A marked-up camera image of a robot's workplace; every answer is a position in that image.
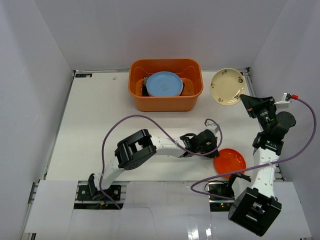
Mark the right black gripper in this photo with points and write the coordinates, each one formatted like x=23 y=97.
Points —
x=254 y=105

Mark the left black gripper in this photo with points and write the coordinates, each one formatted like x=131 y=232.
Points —
x=210 y=144

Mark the small cream patterned plate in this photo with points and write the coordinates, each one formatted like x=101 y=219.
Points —
x=226 y=86

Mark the orange round plate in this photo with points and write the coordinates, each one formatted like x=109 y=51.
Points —
x=229 y=160

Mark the blue round plate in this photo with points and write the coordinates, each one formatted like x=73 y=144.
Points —
x=164 y=84

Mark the black floral rectangular plate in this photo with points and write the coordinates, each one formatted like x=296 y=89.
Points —
x=144 y=86

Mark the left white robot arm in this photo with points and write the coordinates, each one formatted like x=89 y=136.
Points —
x=136 y=149

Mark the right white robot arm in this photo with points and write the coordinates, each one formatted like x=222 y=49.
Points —
x=256 y=207

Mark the orange plastic bin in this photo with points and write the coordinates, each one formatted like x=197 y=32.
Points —
x=187 y=69

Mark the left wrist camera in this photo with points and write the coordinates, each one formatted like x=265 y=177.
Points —
x=212 y=126

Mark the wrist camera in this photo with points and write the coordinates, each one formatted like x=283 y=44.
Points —
x=286 y=99
x=212 y=126

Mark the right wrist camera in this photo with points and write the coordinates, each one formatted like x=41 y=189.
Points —
x=286 y=99

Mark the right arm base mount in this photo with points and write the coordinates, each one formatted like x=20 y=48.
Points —
x=226 y=196

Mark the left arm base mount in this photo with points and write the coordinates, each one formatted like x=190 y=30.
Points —
x=84 y=200

